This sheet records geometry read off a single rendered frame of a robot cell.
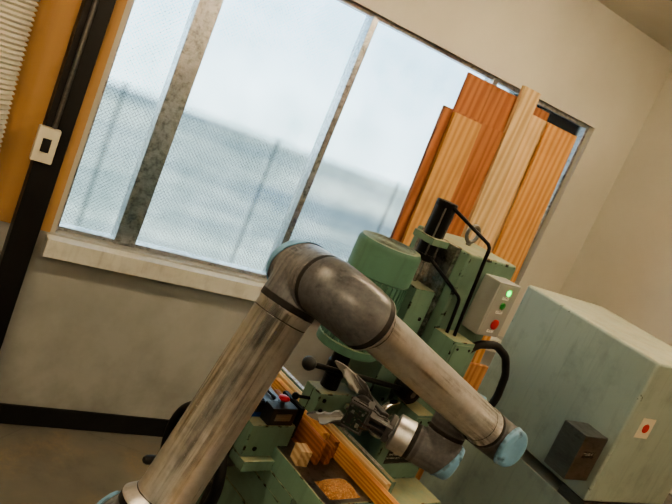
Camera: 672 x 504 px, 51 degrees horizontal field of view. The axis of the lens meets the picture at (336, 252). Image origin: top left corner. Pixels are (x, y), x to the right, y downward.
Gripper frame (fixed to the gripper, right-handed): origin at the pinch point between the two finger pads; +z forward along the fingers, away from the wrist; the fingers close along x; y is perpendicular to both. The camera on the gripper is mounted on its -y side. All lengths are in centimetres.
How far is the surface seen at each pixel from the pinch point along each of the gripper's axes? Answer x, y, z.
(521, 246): -50, -219, -48
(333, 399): 7.3, -18.1, -3.8
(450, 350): -19.6, -19.3, -24.7
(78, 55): -40, -64, 132
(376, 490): 16.2, -0.8, -23.9
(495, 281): -41, -28, -27
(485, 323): -29, -29, -30
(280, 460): 22.4, -1.5, 0.2
